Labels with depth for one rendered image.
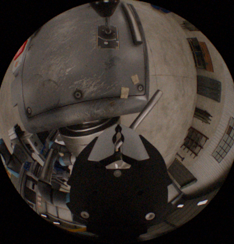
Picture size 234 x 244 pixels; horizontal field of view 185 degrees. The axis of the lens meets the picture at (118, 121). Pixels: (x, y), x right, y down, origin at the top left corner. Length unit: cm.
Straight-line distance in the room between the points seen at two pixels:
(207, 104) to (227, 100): 204
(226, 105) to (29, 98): 687
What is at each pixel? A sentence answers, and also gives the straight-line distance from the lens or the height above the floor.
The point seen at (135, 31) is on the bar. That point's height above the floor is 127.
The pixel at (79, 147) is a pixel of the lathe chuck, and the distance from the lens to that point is 27.
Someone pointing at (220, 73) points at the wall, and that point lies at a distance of 654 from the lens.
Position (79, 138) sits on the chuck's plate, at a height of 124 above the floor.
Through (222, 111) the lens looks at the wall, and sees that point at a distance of 666.
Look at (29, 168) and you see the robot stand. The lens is 90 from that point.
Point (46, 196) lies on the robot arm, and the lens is 51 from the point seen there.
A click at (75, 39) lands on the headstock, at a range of 22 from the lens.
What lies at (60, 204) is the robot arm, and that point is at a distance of 51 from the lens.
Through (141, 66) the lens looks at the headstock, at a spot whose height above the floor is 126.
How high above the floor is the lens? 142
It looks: 59 degrees down
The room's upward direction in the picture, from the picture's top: 143 degrees clockwise
